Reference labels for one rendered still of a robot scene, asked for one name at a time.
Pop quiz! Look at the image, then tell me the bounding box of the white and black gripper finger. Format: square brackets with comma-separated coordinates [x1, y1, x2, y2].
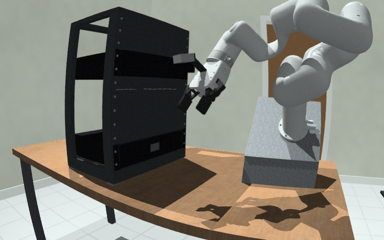
[195, 79, 226, 115]
[177, 84, 200, 113]

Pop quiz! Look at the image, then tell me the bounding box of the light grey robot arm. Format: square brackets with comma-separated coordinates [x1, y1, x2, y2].
[208, 0, 373, 141]

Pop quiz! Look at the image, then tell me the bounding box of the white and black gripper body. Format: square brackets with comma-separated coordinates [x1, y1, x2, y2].
[189, 56, 231, 97]

